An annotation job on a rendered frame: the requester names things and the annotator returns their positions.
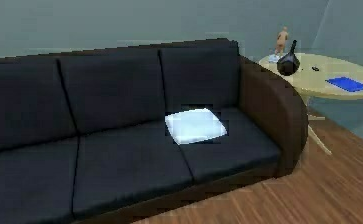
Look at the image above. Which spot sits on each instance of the blue flat book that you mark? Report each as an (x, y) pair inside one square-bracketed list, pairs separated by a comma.
[(348, 84)]

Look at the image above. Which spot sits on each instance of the black sofa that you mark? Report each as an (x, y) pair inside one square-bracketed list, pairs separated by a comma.
[(115, 100)]

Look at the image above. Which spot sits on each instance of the white square cushion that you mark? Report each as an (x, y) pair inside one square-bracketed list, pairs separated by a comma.
[(194, 125)]

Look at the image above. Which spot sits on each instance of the round pale yellow table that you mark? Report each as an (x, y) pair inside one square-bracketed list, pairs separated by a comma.
[(325, 71)]

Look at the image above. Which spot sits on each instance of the tan human figurine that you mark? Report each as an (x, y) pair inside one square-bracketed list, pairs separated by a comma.
[(282, 40)]

